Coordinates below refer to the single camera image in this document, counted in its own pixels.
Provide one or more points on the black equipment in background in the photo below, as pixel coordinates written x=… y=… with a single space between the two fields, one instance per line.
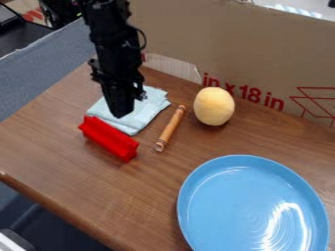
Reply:
x=61 y=12

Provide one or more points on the red plastic block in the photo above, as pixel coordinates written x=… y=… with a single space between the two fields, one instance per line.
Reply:
x=117 y=142

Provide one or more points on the grey fabric panel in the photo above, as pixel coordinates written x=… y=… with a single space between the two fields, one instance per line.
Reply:
x=34 y=68

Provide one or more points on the light blue cloth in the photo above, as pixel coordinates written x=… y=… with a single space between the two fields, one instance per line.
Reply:
x=139 y=118

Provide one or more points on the brown cardboard box wall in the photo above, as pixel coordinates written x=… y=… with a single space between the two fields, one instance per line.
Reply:
x=267 y=56

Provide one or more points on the orange crayon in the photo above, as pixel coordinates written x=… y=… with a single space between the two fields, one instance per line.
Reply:
x=170 y=128

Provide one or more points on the yellow potato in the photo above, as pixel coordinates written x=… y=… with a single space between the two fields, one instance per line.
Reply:
x=214 y=106

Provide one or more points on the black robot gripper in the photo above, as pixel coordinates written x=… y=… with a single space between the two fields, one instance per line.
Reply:
x=115 y=71

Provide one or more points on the blue round plate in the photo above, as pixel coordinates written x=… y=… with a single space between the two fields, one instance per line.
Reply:
x=245 y=203

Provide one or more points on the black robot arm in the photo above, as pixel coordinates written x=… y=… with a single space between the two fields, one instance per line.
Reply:
x=106 y=17

